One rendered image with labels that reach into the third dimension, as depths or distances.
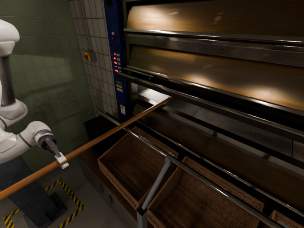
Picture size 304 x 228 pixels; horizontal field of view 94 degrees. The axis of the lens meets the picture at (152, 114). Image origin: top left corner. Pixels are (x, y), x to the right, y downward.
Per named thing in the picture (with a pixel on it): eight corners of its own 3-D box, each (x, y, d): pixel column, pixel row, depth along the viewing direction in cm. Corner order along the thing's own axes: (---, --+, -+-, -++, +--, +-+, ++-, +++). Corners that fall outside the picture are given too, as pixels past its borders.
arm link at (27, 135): (57, 136, 90) (34, 151, 83) (48, 126, 98) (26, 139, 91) (47, 124, 83) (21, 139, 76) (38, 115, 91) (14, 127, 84)
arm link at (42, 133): (54, 138, 89) (58, 142, 86) (37, 146, 83) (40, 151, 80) (49, 126, 84) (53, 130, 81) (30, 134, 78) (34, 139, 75)
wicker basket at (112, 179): (136, 143, 166) (135, 124, 151) (177, 173, 134) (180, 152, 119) (98, 169, 136) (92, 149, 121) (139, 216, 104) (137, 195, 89)
